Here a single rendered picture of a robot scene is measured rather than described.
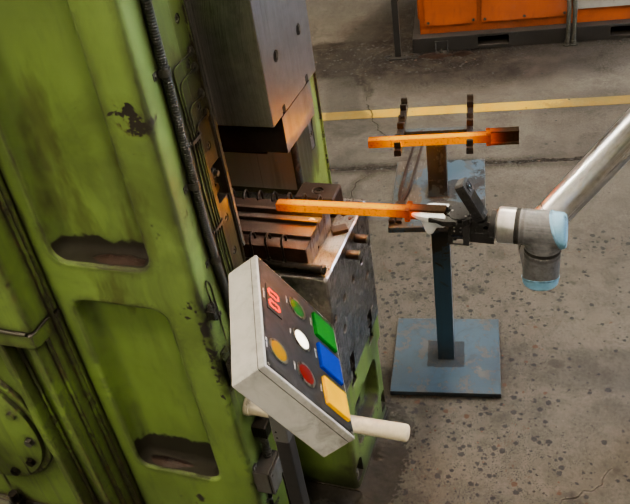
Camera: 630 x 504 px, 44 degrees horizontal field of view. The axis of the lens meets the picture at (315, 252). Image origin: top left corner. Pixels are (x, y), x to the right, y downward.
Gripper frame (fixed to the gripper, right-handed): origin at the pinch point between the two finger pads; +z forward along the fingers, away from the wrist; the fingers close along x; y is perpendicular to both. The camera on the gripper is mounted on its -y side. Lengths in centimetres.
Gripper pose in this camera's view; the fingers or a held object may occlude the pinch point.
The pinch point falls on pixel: (417, 210)
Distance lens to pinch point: 201.1
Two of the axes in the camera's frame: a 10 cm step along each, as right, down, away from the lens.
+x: 3.2, -6.1, 7.3
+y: 1.2, 7.9, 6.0
